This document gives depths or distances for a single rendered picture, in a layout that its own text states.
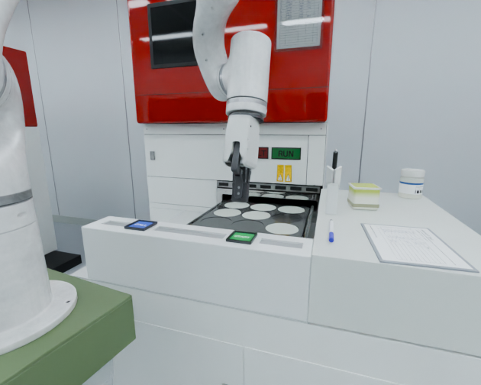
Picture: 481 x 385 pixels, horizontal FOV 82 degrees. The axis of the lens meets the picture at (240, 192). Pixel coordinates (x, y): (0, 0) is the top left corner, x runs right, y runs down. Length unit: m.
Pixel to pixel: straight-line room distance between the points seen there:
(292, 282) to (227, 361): 0.26
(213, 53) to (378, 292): 0.57
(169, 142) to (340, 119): 1.68
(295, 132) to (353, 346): 0.76
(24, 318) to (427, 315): 0.64
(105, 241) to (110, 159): 2.85
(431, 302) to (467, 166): 2.28
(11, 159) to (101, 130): 3.12
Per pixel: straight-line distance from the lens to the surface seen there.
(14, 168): 0.50
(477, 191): 2.88
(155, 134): 1.36
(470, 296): 0.61
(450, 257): 0.63
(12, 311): 0.53
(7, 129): 0.56
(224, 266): 0.60
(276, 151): 1.14
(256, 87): 0.57
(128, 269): 0.73
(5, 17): 0.48
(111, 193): 3.65
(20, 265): 0.51
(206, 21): 0.63
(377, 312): 0.60
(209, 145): 1.23
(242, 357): 0.71
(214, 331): 0.70
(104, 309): 0.53
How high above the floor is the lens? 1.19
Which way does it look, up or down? 13 degrees down
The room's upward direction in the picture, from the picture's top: straight up
